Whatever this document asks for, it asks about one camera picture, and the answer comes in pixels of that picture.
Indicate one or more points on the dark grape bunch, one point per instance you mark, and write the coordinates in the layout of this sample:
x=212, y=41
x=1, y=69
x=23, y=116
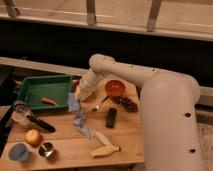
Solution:
x=126, y=102

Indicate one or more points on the crumpled blue cloth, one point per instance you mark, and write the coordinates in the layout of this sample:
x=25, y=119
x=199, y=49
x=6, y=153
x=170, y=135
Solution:
x=79, y=122

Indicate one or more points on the orange fruit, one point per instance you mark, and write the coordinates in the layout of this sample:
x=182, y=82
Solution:
x=33, y=137

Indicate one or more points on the small metal cup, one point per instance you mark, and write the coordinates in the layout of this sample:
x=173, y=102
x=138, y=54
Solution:
x=46, y=150

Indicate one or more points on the white plastic knife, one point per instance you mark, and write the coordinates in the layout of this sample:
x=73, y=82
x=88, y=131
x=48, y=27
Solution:
x=102, y=138

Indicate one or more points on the glass jar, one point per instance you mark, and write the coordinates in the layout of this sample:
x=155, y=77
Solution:
x=20, y=114

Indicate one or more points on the blue sponge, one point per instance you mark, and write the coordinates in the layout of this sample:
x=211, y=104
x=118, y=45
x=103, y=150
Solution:
x=73, y=103

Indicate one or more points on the yellow banana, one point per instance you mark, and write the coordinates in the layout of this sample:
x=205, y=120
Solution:
x=105, y=151

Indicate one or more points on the green plastic tray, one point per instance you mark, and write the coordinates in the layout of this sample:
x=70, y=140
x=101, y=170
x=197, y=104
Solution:
x=56, y=87

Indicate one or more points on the orange red bowl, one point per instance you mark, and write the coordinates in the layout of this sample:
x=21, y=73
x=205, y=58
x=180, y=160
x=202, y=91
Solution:
x=114, y=88

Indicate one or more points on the black remote control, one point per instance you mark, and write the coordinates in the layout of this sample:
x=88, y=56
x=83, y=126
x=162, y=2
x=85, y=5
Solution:
x=111, y=118

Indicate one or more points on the blue plastic cup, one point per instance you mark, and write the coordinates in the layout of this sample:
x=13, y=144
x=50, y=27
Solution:
x=19, y=152

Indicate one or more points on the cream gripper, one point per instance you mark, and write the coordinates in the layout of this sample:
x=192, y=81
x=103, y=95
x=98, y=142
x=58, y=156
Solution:
x=80, y=95

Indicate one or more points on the black handled tool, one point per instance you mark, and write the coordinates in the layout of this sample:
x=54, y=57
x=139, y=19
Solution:
x=44, y=125

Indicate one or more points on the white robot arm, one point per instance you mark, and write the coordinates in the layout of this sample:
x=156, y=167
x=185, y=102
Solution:
x=167, y=101

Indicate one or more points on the purple bowl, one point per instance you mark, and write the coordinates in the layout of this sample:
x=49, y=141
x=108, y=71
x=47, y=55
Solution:
x=75, y=85

